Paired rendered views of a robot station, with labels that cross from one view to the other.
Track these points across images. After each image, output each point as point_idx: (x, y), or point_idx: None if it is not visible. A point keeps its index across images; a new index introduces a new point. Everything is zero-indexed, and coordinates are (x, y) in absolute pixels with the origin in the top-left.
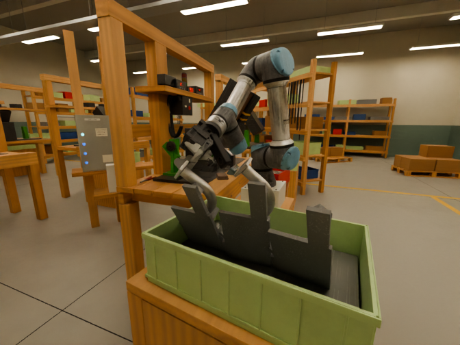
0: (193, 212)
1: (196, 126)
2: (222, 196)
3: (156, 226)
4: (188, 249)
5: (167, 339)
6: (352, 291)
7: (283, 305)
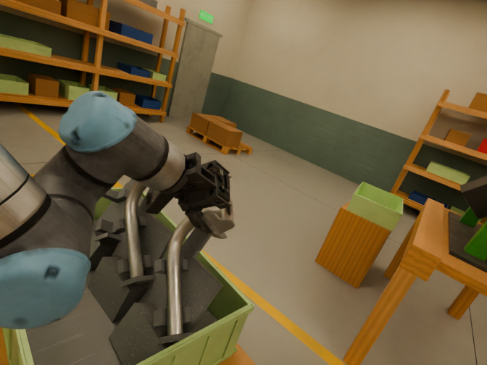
0: (197, 259)
1: (204, 169)
2: None
3: (236, 311)
4: (207, 258)
5: None
6: None
7: None
